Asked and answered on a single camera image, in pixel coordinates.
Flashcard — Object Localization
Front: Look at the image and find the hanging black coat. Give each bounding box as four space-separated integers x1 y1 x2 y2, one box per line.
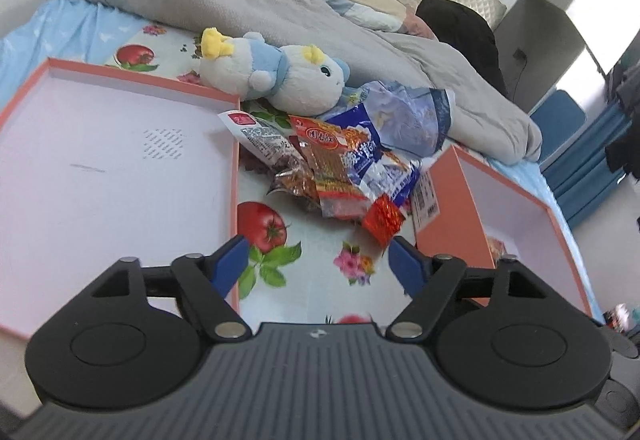
604 120 640 177

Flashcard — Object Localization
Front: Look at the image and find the shiny foil snack packet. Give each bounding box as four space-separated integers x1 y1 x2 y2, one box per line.
266 159 322 209

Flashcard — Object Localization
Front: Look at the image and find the white red label snack packet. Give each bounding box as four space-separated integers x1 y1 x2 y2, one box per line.
218 110 302 172

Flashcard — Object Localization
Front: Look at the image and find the orange-rimmed white box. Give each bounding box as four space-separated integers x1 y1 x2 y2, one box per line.
412 144 609 327

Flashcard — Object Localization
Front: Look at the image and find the dark blue snack packet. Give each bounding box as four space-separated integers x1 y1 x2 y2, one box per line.
325 104 422 207

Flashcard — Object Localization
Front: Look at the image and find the white and blue plush toy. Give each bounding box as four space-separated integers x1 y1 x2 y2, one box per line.
192 26 351 117

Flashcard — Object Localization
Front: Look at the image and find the blue chair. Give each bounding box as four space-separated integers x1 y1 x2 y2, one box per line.
529 89 587 147

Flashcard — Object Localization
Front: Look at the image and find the grey blanket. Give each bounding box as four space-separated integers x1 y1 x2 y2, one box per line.
52 0 544 166

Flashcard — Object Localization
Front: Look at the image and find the fruit print sheet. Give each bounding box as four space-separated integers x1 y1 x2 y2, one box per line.
106 18 417 327

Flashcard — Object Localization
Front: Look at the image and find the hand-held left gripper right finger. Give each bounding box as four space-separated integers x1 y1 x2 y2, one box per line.
385 235 556 342

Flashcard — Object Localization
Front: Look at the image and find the light blue bedsheet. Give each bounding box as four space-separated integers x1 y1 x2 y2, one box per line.
0 0 593 321

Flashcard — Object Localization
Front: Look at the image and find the red shiny snack packet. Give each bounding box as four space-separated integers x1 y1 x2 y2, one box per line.
361 194 407 249

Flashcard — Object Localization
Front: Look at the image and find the blue curtain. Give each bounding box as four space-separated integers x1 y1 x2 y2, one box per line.
542 113 634 232

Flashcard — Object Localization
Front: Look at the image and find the orange small snack packet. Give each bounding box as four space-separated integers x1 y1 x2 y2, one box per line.
486 235 519 267

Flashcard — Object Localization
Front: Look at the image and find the floral plastic bag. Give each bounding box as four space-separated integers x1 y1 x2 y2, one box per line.
340 80 458 159

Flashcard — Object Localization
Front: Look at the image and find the black pillow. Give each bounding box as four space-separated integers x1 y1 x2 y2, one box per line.
415 0 509 97

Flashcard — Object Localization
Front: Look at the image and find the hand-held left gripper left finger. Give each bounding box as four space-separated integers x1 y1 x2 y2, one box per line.
75 235 253 342

